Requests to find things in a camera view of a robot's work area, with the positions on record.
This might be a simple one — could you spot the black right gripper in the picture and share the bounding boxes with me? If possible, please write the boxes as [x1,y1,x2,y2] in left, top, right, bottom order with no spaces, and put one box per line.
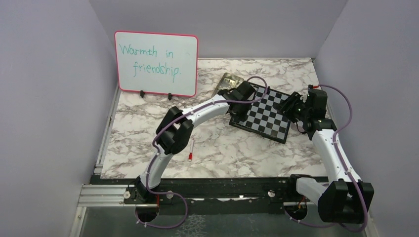
[274,91,310,123]

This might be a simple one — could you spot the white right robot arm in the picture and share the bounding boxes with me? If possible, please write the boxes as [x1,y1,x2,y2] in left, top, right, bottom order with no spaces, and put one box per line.
[274,86,374,224]

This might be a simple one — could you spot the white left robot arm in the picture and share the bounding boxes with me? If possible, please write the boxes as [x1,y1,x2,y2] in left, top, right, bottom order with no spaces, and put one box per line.
[135,81,255,203]

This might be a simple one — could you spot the black and silver chessboard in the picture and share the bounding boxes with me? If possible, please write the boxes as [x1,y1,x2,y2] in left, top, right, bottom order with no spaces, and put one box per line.
[229,89,291,144]

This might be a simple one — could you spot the gold tin tray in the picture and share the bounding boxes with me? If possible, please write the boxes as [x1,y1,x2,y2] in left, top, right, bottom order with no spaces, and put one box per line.
[211,73,244,97]

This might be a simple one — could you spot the white and red marker pen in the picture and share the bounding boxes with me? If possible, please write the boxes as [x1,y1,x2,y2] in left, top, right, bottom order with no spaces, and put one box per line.
[188,138,195,162]

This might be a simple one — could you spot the pink framed whiteboard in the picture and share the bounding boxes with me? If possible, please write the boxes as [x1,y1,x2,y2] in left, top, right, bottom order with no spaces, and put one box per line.
[114,31,199,97]

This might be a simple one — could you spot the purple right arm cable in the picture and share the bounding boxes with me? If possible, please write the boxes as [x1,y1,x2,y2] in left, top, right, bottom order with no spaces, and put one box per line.
[285,84,369,234]

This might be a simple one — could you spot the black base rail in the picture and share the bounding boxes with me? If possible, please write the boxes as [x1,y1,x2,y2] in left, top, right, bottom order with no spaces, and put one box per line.
[90,175,328,216]

